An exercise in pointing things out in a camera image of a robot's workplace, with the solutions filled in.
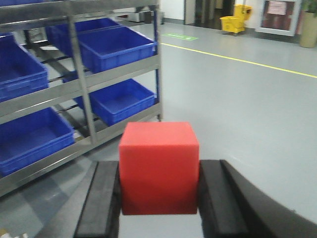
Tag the yellow mop bucket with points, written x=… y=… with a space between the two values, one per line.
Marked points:
x=236 y=24

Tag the metal shelf rack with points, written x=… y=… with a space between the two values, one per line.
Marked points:
x=27 y=16

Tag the blue bin upper left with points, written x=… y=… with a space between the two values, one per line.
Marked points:
x=20 y=72

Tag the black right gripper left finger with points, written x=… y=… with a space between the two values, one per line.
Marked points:
x=100 y=214

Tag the blue bin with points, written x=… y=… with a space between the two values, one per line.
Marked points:
x=30 y=138
x=120 y=101
x=20 y=72
x=102 y=50

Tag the red cube block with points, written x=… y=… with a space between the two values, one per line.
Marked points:
x=159 y=168

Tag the blue bin lower right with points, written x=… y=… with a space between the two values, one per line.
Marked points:
x=120 y=101

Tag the blue bin upper right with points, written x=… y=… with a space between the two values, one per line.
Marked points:
x=102 y=50

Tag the beige plant pot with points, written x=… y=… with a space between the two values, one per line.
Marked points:
x=308 y=37

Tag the blue bin lower left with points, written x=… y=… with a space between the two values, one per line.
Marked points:
x=30 y=138

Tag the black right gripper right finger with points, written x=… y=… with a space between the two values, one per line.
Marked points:
x=230 y=206

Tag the blue bin rear shelf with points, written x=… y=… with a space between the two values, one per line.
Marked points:
x=58 y=35

